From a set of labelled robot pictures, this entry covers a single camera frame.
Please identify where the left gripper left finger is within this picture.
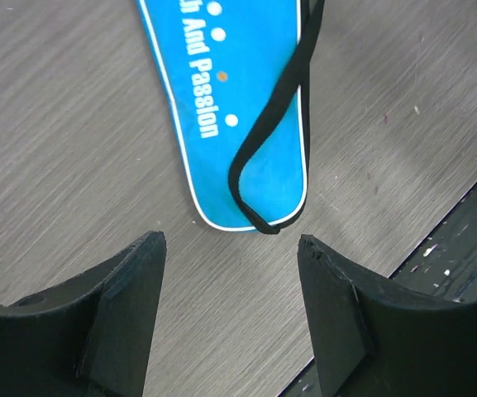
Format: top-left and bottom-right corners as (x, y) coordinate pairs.
(0, 232), (166, 396)

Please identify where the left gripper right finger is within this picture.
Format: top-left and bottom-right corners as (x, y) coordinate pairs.
(298, 235), (477, 396)

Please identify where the blue racket bag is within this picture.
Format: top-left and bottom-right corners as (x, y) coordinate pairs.
(138, 0), (324, 235)

